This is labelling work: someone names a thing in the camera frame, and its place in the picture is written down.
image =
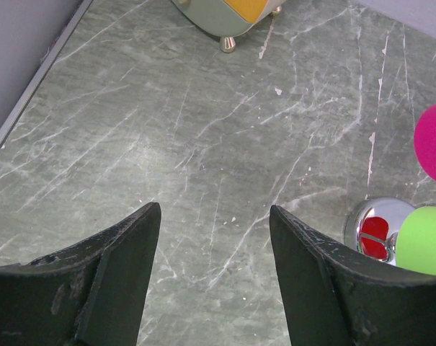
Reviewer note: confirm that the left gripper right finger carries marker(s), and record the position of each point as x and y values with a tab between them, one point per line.
333	295

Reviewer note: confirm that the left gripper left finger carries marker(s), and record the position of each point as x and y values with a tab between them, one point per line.
90	293

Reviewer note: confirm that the chrome wine glass rack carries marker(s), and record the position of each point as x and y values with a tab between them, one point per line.
372	227

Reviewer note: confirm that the green plastic wine glass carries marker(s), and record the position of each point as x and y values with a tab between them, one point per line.
416	241

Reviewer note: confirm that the pink plastic wine glass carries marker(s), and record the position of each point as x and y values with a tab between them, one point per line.
425	141

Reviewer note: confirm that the round mini drawer cabinet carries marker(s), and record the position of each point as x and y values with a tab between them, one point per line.
227	19

